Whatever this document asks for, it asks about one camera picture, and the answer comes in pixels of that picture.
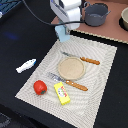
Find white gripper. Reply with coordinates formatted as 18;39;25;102
50;3;81;30

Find red toy tomato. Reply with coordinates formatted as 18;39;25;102
33;80;47;95

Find yellow toy butter box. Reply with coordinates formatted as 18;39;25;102
54;82;70;105

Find light blue toy carton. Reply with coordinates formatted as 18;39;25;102
55;25;70;42

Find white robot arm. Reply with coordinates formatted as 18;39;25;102
50;0;81;31

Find large grey pot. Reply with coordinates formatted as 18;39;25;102
84;2;110;27

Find pink wooden tray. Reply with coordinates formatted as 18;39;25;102
55;0;128;43

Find beige bowl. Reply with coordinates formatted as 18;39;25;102
121;7;128;31

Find round wooden plate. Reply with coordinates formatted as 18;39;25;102
58;57;85;80

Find beige woven placemat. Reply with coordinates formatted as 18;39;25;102
16;36;117;128

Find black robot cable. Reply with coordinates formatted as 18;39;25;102
21;0;86;27

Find knife with wooden handle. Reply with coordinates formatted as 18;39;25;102
61;51;100;65

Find fork with wooden handle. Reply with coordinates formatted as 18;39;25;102
47;72;88;91

